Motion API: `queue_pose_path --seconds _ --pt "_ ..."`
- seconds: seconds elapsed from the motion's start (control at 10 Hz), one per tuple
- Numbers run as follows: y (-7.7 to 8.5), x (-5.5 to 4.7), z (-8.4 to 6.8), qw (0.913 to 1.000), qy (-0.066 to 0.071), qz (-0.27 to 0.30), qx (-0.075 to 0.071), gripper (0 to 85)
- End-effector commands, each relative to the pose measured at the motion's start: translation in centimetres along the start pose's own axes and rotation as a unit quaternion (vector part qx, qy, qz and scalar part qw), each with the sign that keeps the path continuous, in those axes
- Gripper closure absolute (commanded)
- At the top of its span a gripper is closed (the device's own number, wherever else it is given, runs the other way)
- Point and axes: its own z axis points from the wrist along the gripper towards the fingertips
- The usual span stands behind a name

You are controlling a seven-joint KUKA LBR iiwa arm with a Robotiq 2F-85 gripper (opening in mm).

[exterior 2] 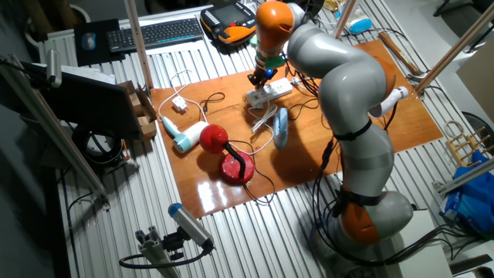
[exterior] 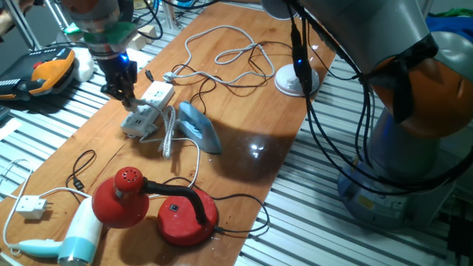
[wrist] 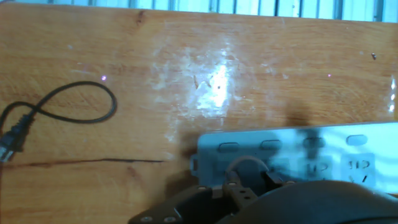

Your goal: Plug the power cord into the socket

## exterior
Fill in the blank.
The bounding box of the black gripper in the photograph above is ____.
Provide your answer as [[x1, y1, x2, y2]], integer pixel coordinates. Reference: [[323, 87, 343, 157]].
[[96, 55, 138, 109]]

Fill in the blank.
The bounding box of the braided iron cord round plug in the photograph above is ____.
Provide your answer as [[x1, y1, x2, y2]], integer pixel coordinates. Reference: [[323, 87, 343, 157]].
[[127, 98, 183, 160]]

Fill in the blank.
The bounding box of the white power strip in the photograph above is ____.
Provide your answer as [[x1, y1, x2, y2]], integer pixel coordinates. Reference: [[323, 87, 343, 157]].
[[120, 80, 175, 138]]

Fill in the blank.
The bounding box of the white square plug adapter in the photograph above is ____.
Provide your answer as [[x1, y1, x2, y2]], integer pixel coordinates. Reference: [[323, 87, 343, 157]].
[[15, 194, 52, 221]]

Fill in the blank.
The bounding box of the person's bare hand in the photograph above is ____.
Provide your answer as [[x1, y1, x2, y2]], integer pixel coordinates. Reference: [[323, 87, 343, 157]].
[[0, 0, 36, 36]]

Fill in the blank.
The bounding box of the white paper sheet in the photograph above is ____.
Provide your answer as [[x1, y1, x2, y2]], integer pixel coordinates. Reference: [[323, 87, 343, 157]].
[[125, 48, 149, 70]]

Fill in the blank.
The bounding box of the white rounded gadget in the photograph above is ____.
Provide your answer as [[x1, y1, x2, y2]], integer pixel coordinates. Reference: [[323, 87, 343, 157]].
[[72, 47, 96, 83]]

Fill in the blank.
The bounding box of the orange black teach pendant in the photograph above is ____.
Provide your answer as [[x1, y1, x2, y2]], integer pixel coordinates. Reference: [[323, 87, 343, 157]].
[[0, 46, 77, 103]]

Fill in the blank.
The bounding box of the glossy wooden board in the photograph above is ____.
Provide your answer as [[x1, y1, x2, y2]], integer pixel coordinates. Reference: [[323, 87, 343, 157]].
[[0, 1, 336, 266]]

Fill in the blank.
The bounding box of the red desk lamp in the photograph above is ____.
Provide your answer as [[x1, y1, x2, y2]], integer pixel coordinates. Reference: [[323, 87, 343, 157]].
[[91, 166, 219, 248]]

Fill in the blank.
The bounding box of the white and blue hair dryer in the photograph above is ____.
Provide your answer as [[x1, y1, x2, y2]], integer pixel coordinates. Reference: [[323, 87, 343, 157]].
[[7, 197, 103, 266]]

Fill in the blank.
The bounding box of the white desk lamp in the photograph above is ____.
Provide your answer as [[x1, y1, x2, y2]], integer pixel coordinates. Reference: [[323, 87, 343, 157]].
[[260, 0, 321, 98]]

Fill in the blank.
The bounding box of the blue plastic bag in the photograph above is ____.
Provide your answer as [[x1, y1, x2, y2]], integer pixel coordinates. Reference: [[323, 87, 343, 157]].
[[426, 14, 473, 36]]

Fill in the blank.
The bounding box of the thin black white-lamp cord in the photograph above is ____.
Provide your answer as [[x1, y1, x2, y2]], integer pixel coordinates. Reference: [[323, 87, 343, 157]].
[[144, 39, 304, 114]]

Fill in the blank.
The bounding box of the thick white power strip cord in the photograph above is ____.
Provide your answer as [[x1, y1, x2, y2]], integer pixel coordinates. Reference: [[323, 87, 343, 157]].
[[163, 24, 276, 86]]

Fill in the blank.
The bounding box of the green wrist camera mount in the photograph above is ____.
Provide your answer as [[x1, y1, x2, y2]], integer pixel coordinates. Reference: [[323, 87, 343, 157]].
[[63, 21, 140, 47]]

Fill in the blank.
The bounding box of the white hair dryer cord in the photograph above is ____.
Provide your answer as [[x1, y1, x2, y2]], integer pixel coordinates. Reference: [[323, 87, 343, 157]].
[[0, 123, 203, 256]]

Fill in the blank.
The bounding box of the thin black red-lamp cord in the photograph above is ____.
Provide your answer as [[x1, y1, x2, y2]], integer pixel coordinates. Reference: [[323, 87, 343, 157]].
[[65, 149, 270, 234]]

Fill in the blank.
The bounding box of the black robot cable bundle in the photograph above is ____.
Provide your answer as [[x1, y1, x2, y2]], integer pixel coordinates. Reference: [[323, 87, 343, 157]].
[[121, 0, 473, 197]]

